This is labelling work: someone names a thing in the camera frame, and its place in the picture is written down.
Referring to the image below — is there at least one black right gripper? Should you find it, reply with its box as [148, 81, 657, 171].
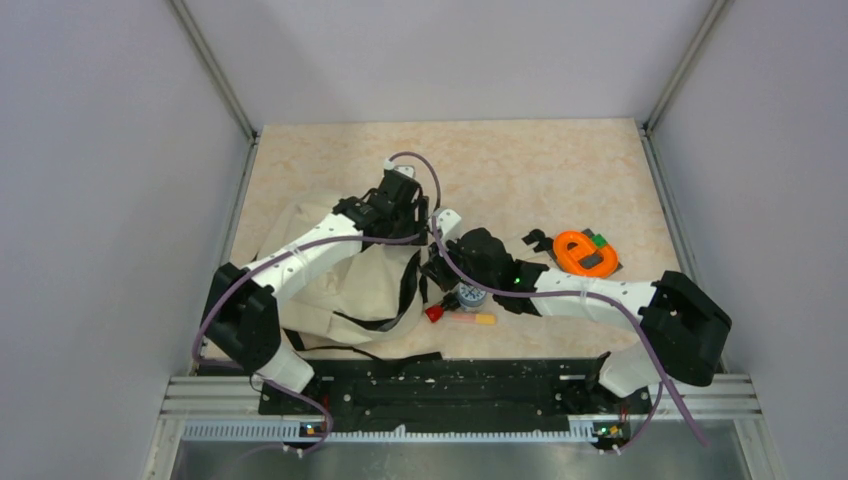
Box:
[421, 232, 497, 293]

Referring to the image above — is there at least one cream canvas backpack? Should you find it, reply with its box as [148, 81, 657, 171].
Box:
[248, 188, 554, 364]

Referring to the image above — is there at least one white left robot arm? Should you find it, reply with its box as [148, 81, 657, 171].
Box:
[201, 166, 429, 414]

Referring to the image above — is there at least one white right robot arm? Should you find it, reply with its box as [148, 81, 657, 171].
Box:
[425, 227, 732, 412]

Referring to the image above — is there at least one orange pink highlighter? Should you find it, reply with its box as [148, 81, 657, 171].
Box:
[450, 312, 497, 326]

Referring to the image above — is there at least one red black glue bottle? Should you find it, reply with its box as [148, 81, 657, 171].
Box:
[424, 294, 459, 323]

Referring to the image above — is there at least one orange curved toy track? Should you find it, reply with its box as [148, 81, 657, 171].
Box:
[553, 229, 619, 278]

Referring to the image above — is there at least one green toy brick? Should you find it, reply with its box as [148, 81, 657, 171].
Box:
[591, 234, 608, 248]

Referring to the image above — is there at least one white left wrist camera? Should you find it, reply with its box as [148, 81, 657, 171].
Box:
[383, 159, 416, 179]

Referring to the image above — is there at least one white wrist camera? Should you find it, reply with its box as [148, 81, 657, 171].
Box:
[383, 159, 416, 179]
[431, 207, 464, 244]

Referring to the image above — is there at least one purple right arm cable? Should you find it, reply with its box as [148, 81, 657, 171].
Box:
[429, 213, 709, 458]

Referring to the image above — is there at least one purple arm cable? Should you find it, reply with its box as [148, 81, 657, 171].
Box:
[429, 213, 709, 458]
[190, 150, 444, 458]

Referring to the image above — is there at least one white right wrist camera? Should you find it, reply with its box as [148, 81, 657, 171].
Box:
[431, 207, 464, 244]

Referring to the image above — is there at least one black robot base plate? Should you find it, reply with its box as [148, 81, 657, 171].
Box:
[258, 357, 654, 435]

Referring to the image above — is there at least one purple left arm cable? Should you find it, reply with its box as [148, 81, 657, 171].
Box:
[190, 150, 444, 458]

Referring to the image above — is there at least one aluminium frame rail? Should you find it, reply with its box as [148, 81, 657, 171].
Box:
[142, 1, 260, 479]

